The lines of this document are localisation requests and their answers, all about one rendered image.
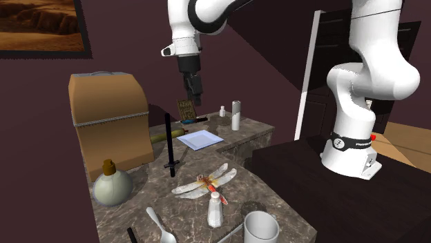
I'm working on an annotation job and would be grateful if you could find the brown patterned book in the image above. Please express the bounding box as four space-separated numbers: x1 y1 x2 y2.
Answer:
176 99 198 122

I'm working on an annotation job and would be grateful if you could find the white salt shaker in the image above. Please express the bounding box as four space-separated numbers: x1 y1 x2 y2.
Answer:
207 191 224 229

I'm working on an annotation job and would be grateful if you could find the white mug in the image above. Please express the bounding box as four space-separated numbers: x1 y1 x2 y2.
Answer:
242 210 280 243

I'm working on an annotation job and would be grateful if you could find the black toy sword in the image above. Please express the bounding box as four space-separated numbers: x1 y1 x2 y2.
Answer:
163 113 181 178

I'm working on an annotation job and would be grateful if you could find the white knife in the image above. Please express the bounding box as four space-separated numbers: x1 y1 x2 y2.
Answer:
216 223 245 243

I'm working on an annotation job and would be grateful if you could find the brown bread box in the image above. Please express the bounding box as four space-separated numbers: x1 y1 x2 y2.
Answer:
68 70 155 183

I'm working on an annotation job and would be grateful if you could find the round pale bottle brown cap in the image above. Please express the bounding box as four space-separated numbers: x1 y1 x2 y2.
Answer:
92 158 135 207

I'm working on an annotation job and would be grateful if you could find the red dragonfly figure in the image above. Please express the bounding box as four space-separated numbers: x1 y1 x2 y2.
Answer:
171 162 238 206

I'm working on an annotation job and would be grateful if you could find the white spoon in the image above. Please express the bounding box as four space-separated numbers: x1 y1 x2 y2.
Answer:
145 206 178 243

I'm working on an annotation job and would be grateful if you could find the pale blue square plate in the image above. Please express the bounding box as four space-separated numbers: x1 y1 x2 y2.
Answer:
176 129 225 152

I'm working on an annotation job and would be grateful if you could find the dark door white frame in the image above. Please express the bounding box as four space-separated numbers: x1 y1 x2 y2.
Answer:
294 9 423 141

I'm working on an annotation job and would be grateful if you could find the olive rolling pin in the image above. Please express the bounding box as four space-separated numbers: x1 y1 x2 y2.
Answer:
149 128 190 145

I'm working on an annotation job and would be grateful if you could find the dark robot stand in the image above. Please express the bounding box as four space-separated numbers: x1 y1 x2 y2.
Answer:
250 136 431 243

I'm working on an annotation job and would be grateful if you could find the black and blue pen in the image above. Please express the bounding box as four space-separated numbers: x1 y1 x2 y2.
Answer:
180 116 209 125

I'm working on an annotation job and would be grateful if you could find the black stick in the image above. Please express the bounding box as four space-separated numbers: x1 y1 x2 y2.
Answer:
126 226 140 243

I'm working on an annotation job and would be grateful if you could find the framed desert wall picture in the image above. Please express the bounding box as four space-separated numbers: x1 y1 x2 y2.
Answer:
0 0 94 60

